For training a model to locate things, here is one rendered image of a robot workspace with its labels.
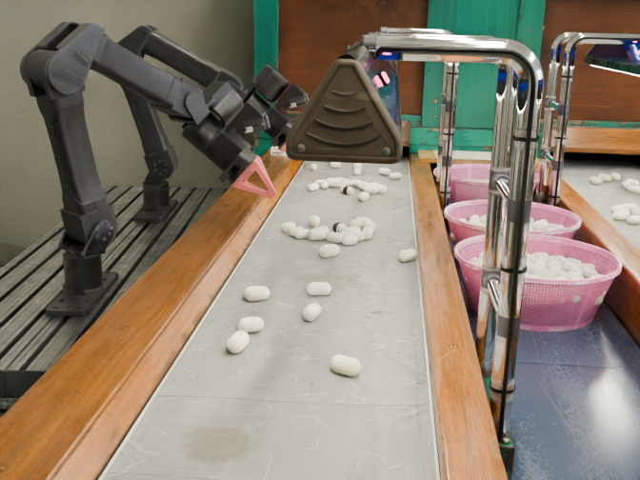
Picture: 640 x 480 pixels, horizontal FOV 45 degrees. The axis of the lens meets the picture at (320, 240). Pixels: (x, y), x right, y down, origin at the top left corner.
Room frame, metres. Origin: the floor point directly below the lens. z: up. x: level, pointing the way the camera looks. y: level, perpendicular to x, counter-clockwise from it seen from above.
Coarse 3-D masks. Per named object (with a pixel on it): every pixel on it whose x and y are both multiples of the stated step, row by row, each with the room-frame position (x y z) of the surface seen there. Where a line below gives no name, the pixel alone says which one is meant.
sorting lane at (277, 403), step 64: (320, 192) 1.80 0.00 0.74; (256, 256) 1.28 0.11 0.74; (320, 256) 1.28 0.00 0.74; (384, 256) 1.29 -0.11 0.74; (320, 320) 0.99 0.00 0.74; (384, 320) 0.99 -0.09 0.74; (192, 384) 0.79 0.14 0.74; (256, 384) 0.79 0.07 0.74; (320, 384) 0.80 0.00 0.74; (384, 384) 0.80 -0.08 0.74; (128, 448) 0.65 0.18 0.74; (192, 448) 0.65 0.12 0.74; (256, 448) 0.66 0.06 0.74; (320, 448) 0.66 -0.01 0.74; (384, 448) 0.66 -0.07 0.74
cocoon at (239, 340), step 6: (240, 330) 0.89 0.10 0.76; (234, 336) 0.87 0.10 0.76; (240, 336) 0.88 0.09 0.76; (246, 336) 0.89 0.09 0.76; (228, 342) 0.87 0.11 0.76; (234, 342) 0.87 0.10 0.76; (240, 342) 0.87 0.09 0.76; (246, 342) 0.88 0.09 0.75; (228, 348) 0.87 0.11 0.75; (234, 348) 0.86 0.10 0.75; (240, 348) 0.87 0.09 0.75
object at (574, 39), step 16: (576, 32) 1.82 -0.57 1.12; (592, 32) 1.68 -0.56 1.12; (608, 32) 1.68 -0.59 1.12; (624, 32) 1.82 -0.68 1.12; (560, 48) 1.83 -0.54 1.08; (576, 48) 1.68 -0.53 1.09; (560, 96) 1.68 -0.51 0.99; (544, 112) 1.83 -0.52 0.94; (560, 112) 1.68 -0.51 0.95; (544, 128) 1.83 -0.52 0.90; (560, 128) 1.67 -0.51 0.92; (544, 144) 1.82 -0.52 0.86; (560, 144) 1.67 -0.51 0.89; (544, 160) 1.82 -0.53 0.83; (560, 160) 1.67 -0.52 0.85; (544, 176) 1.82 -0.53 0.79; (560, 176) 1.67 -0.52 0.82; (544, 192) 1.82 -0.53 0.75
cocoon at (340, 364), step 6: (330, 360) 0.83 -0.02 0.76; (336, 360) 0.82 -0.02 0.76; (342, 360) 0.82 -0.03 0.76; (348, 360) 0.82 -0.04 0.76; (354, 360) 0.82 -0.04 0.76; (330, 366) 0.82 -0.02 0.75; (336, 366) 0.82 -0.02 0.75; (342, 366) 0.81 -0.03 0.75; (348, 366) 0.81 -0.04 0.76; (354, 366) 0.81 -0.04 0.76; (360, 366) 0.82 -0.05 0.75; (342, 372) 0.82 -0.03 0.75; (348, 372) 0.81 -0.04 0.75; (354, 372) 0.81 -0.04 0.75
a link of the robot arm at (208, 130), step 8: (208, 120) 1.44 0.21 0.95; (216, 120) 1.46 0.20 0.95; (184, 128) 1.43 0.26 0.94; (192, 128) 1.42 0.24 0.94; (200, 128) 1.42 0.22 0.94; (208, 128) 1.42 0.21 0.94; (216, 128) 1.44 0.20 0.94; (184, 136) 1.43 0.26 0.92; (192, 136) 1.42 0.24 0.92; (200, 136) 1.42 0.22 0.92; (208, 136) 1.42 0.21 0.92; (192, 144) 1.43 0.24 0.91; (200, 144) 1.42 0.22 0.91
